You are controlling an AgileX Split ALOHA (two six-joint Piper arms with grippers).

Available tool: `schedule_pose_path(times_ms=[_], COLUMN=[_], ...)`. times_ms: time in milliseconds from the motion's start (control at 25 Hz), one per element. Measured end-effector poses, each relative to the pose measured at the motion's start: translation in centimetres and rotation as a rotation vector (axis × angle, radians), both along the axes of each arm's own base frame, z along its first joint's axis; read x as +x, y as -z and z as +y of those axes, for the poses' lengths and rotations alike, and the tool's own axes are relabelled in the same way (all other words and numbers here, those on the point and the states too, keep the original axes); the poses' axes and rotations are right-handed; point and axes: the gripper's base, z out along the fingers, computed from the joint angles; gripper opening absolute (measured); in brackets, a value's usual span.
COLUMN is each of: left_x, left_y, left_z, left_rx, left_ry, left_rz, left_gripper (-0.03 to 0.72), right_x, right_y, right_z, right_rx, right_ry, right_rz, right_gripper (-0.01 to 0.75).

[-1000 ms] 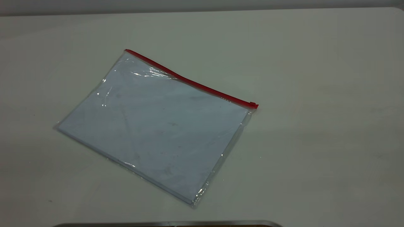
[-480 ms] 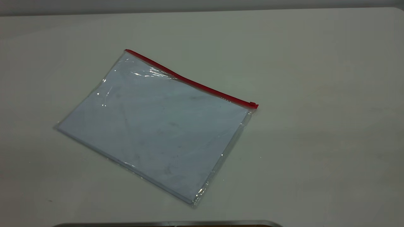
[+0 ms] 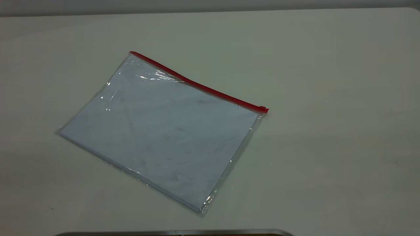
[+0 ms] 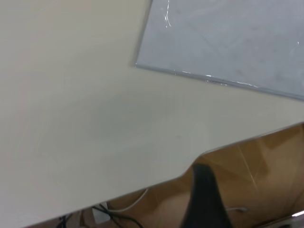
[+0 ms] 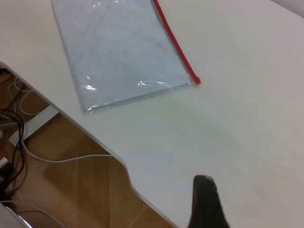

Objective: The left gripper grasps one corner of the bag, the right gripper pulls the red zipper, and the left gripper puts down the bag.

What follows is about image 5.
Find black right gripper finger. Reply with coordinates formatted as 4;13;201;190
187;175;231;228

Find clear plastic zip bag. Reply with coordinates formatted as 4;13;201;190
51;0;202;115

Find thin black cable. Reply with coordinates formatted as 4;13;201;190
0;108;26;186
0;90;22;190

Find long white cable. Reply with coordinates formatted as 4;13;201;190
22;140;112;163

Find white paper stack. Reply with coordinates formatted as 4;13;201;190
52;0;192;112

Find white rounded base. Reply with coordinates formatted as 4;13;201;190
0;205;32;228

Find white table frame beam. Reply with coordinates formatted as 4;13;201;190
9;105;59;143

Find looped white cable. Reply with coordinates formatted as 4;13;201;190
8;77;36;116

